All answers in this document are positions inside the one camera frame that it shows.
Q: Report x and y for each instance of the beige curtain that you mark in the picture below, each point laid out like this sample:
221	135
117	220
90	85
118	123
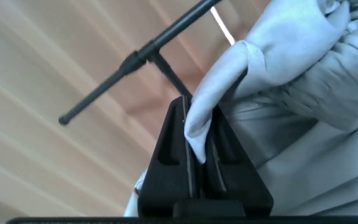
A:
42	93

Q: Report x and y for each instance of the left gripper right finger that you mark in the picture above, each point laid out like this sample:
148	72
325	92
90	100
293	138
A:
238	183

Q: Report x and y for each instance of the black clothes rack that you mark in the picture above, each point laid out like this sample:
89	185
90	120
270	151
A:
166	34

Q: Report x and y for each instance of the pale grey shorts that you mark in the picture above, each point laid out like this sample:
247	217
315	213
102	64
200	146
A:
291	46

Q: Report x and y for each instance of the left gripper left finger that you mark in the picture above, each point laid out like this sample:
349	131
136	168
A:
166	180

